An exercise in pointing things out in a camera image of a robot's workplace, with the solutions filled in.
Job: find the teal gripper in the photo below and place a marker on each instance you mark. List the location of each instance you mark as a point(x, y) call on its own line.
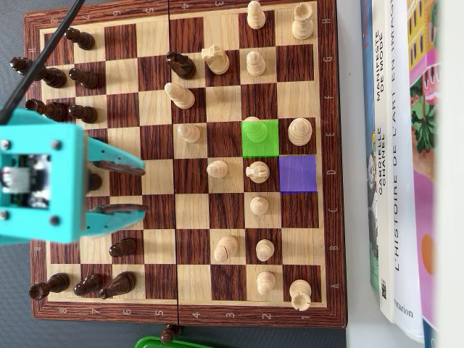
point(109, 217)

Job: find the white queen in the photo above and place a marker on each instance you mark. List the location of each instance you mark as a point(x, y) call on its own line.
point(255, 132)

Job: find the wooden chess board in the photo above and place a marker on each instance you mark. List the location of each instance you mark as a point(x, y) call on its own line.
point(156, 105)

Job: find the black pawn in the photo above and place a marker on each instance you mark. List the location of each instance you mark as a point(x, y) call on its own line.
point(95, 182)
point(84, 113)
point(81, 39)
point(88, 283)
point(169, 332)
point(125, 247)
point(85, 78)

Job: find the white pawn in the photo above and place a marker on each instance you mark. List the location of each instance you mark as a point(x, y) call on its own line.
point(217, 169)
point(264, 249)
point(255, 16)
point(259, 206)
point(265, 282)
point(189, 133)
point(255, 64)

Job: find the black bishop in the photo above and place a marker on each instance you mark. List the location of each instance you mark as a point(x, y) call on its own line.
point(119, 284)

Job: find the white bishop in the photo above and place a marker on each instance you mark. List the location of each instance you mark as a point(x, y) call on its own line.
point(179, 96)
point(225, 248)

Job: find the black king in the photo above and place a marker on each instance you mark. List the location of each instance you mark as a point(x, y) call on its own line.
point(54, 77)

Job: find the white knight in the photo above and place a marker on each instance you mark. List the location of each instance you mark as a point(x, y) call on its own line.
point(216, 59)
point(257, 171)

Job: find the green container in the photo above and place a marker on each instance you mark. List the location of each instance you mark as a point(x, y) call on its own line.
point(156, 343)

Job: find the dark grey mat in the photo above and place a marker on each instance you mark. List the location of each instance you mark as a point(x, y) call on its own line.
point(14, 326)

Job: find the white rook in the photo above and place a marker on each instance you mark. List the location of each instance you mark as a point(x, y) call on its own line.
point(302, 23)
point(300, 294)

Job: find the blue book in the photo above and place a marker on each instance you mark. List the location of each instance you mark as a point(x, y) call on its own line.
point(367, 108)

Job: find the white Gabrielle Chanel book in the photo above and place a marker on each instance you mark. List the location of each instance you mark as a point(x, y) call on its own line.
point(384, 235)

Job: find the white art history book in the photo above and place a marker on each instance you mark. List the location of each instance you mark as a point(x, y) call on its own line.
point(404, 217)

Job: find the colourful pink book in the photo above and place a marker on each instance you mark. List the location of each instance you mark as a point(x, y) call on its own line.
point(422, 199)

